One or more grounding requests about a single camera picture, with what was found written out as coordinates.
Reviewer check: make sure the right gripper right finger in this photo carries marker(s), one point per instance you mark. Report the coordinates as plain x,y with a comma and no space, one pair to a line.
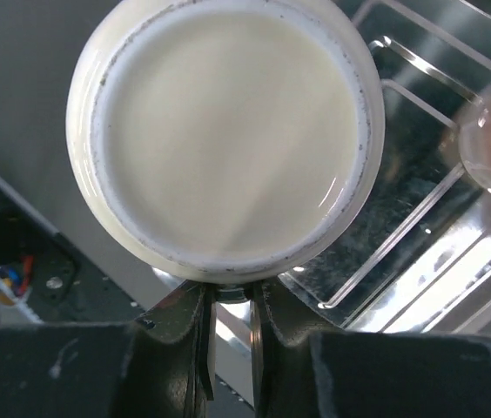
304,366

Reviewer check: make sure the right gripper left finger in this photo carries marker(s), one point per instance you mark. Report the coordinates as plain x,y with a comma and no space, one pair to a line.
158,365

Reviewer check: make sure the cream white mug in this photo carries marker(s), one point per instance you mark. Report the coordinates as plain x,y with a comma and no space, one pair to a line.
225,141

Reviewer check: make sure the silver metal tray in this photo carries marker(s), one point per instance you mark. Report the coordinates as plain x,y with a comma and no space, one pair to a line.
418,257

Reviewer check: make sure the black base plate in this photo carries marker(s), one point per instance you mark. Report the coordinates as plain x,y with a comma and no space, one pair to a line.
36,271

